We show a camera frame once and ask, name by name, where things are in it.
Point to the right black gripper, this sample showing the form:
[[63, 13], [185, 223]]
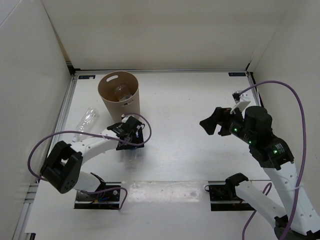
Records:
[[209, 124]]

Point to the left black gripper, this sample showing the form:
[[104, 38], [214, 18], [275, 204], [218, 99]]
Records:
[[124, 147]]

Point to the blue label plastic bottle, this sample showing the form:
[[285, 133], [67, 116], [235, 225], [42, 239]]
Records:
[[130, 159]]

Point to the green label clear bottle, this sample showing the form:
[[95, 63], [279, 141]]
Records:
[[122, 92]]

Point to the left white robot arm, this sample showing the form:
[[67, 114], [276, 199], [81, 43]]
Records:
[[62, 167]]

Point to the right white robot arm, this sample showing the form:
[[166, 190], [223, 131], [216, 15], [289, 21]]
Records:
[[296, 218]]

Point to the brown round bin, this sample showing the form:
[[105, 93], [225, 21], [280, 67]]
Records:
[[106, 91]]

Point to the clear unlabelled plastic bottle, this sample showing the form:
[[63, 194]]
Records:
[[86, 124]]

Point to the right blue corner label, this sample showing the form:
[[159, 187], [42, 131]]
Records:
[[237, 74]]

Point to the blue corner label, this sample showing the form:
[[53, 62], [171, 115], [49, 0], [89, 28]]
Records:
[[86, 77], [237, 74]]

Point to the left blue corner label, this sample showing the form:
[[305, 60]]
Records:
[[86, 77]]

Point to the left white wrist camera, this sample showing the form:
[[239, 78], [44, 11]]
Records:
[[125, 117]]

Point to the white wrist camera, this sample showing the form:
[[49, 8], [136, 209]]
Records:
[[241, 101], [125, 117]]

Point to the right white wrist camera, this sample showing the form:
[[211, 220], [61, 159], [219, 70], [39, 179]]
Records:
[[241, 101]]

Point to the right aluminium frame rail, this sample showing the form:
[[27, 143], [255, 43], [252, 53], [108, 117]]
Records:
[[254, 90]]

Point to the aluminium frame rail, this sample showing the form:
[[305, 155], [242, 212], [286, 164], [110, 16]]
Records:
[[64, 111], [254, 90]]

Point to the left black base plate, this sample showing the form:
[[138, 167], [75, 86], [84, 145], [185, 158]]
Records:
[[109, 200]]

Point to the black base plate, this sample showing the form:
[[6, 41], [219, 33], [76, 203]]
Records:
[[222, 200], [109, 200]]

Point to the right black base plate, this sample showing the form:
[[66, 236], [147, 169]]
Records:
[[222, 200]]

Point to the left aluminium frame rail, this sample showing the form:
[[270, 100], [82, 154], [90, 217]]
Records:
[[64, 111]]

